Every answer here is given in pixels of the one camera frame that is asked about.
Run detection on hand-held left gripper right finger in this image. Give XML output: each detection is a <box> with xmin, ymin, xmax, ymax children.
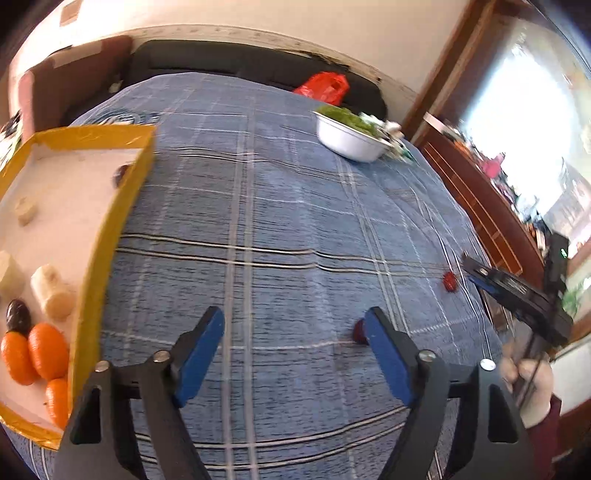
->
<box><xmin>362</xmin><ymin>306</ymin><xmax>540</xmax><ymax>480</ymax></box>

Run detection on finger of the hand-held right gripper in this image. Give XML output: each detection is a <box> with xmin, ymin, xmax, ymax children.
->
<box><xmin>468</xmin><ymin>275</ymin><xmax>509</xmax><ymax>304</ymax></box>
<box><xmin>462</xmin><ymin>255</ymin><xmax>523</xmax><ymax>290</ymax></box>

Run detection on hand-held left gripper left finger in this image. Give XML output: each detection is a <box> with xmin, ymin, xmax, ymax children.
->
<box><xmin>54</xmin><ymin>305</ymin><xmax>226</xmax><ymax>480</ymax></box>

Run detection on yellow cardboard box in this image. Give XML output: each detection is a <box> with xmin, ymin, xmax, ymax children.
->
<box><xmin>0</xmin><ymin>124</ymin><xmax>157</xmax><ymax>450</ymax></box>

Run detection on large orange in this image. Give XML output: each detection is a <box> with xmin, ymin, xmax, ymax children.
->
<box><xmin>28</xmin><ymin>322</ymin><xmax>70</xmax><ymax>381</ymax></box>

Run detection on white foam block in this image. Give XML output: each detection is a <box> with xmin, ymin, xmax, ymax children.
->
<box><xmin>13</xmin><ymin>198</ymin><xmax>38</xmax><ymax>226</ymax></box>
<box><xmin>30</xmin><ymin>264</ymin><xmax>77</xmax><ymax>320</ymax></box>
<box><xmin>0</xmin><ymin>250</ymin><xmax>25</xmax><ymax>301</ymax></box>

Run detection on person's right forearm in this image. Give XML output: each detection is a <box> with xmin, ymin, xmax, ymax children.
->
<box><xmin>529</xmin><ymin>396</ymin><xmax>563</xmax><ymax>469</ymax></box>

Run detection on person's right hand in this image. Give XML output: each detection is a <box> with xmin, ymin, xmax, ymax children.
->
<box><xmin>500</xmin><ymin>344</ymin><xmax>553</xmax><ymax>428</ymax></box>

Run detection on wooden cabinet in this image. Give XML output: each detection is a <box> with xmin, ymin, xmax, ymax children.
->
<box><xmin>411</xmin><ymin>113</ymin><xmax>546</xmax><ymax>287</ymax></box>

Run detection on blue plaid blanket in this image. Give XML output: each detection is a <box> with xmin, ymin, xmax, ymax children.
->
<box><xmin>0</xmin><ymin>74</ymin><xmax>506</xmax><ymax>480</ymax></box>

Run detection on white and green tube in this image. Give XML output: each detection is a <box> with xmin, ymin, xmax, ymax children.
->
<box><xmin>385</xmin><ymin>138</ymin><xmax>419</xmax><ymax>163</ymax></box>

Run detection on white bowl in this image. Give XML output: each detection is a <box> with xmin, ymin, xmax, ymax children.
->
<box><xmin>315</xmin><ymin>111</ymin><xmax>395</xmax><ymax>162</ymax></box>

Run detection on green leafy vegetables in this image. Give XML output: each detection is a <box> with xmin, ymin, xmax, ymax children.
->
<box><xmin>318</xmin><ymin>105</ymin><xmax>382</xmax><ymax>137</ymax></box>

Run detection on red plastic bag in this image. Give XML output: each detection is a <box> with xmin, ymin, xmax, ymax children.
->
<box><xmin>293</xmin><ymin>72</ymin><xmax>349</xmax><ymax>104</ymax></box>

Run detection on black sofa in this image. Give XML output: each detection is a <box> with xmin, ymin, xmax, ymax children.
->
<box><xmin>124</xmin><ymin>39</ymin><xmax>389</xmax><ymax>118</ymax></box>

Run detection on brown chair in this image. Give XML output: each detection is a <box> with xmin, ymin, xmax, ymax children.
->
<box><xmin>9</xmin><ymin>34</ymin><xmax>134</xmax><ymax>139</ymax></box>

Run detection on wooden door frame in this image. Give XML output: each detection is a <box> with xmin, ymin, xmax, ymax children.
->
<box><xmin>401</xmin><ymin>0</ymin><xmax>498</xmax><ymax>141</ymax></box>

